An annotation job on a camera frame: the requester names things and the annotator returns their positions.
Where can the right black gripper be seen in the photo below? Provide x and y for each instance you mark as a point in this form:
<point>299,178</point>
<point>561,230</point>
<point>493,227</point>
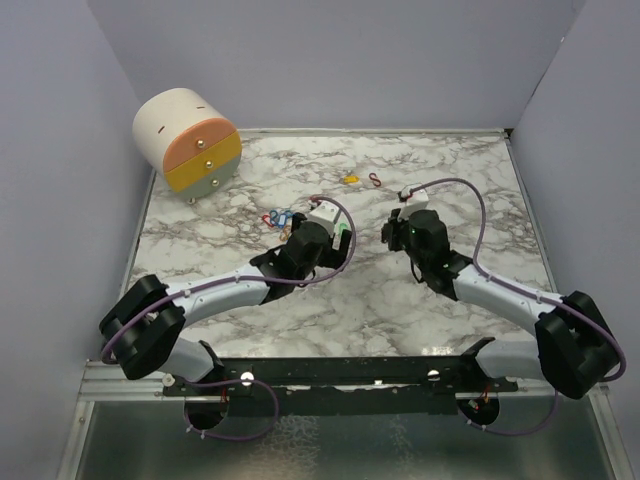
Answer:
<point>393,227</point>

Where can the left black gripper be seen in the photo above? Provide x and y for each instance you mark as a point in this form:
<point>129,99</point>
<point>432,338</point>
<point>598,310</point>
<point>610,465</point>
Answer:
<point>335,257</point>

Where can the orange S carabiner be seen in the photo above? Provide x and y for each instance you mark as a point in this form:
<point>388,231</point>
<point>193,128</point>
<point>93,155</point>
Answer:
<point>285,233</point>

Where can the blue tag key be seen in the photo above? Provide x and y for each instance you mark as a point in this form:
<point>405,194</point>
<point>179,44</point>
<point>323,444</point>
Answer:
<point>282,220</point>

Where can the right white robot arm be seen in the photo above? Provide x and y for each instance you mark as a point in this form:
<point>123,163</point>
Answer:
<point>570,346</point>

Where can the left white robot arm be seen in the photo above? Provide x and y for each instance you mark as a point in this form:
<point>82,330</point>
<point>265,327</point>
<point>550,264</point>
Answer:
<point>142,330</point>

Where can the dark red S carabiner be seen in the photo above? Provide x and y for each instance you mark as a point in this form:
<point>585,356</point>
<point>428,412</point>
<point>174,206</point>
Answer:
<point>375,180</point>

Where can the round pastel drawer cabinet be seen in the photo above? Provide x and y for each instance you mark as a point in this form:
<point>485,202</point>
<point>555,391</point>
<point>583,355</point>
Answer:
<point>188,143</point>

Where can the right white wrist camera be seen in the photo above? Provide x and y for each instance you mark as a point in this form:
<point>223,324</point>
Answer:
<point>412,199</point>

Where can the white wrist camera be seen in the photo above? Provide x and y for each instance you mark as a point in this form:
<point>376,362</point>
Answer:
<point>412,199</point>
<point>326,215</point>

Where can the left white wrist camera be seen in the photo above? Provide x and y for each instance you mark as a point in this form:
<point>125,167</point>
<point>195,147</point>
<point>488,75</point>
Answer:
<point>326,215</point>

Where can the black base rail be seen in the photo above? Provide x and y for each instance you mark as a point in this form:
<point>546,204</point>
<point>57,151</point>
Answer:
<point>341,386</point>

